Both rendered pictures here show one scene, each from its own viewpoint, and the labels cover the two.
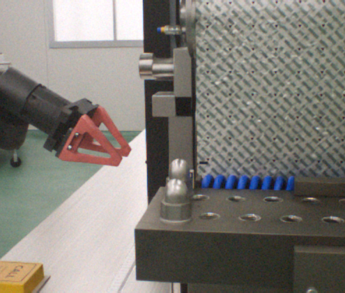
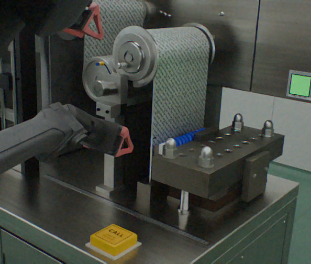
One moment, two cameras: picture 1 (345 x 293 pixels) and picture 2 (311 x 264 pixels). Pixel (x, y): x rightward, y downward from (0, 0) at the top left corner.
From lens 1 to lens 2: 0.98 m
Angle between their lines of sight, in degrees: 60
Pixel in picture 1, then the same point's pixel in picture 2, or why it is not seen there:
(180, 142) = not seen: hidden behind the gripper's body
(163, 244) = (215, 177)
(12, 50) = not seen: outside the picture
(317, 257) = (256, 161)
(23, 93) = (89, 120)
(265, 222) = (228, 155)
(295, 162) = (182, 127)
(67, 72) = not seen: outside the picture
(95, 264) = (111, 215)
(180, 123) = (119, 119)
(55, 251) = (76, 221)
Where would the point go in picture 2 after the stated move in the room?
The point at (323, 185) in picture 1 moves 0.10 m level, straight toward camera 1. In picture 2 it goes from (208, 134) to (239, 143)
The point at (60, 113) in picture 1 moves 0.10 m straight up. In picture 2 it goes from (118, 128) to (119, 81)
